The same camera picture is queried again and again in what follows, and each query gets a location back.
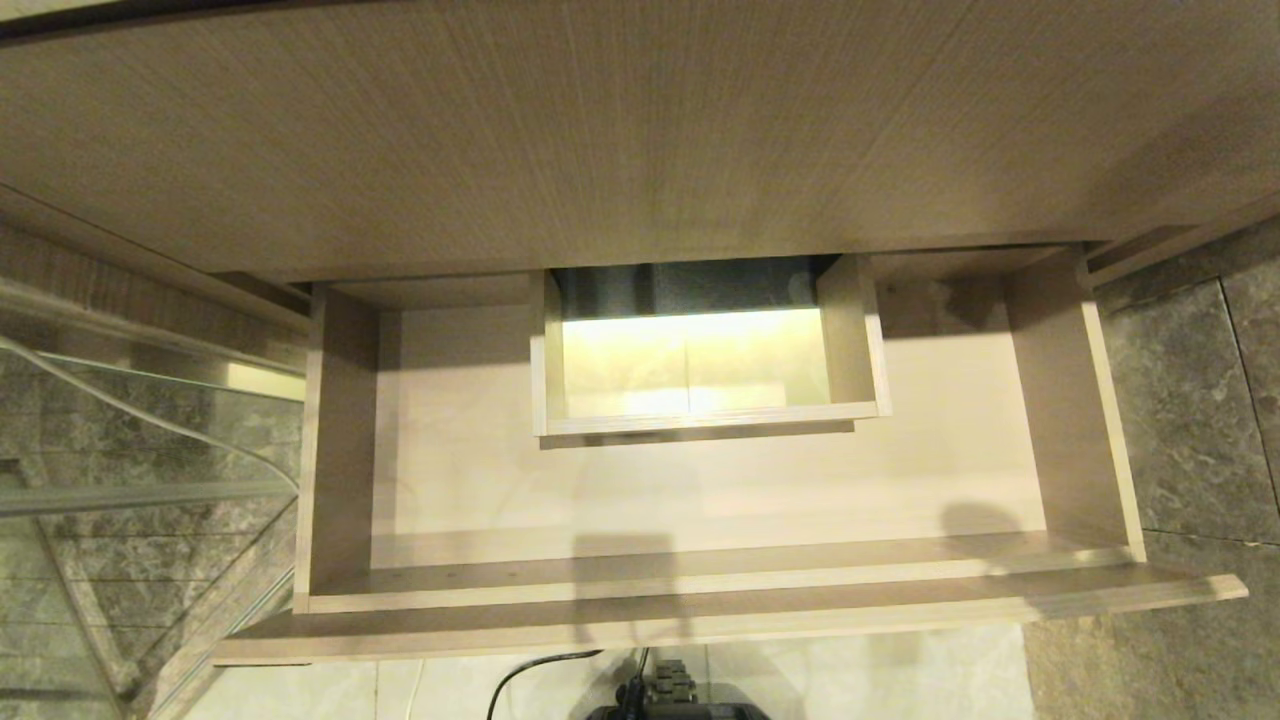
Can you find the beige wooden drawer front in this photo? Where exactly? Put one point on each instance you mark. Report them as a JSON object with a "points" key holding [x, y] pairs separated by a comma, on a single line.
{"points": [[700, 500]]}

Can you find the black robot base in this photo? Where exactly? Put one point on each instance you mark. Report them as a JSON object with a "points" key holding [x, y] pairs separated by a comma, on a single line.
{"points": [[680, 700]]}

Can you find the beige wooden vanity cabinet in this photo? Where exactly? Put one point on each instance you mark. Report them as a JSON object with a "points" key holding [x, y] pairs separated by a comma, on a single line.
{"points": [[600, 120]]}

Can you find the framed glass shower door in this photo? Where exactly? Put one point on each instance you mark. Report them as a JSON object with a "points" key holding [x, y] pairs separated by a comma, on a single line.
{"points": [[100, 550]]}

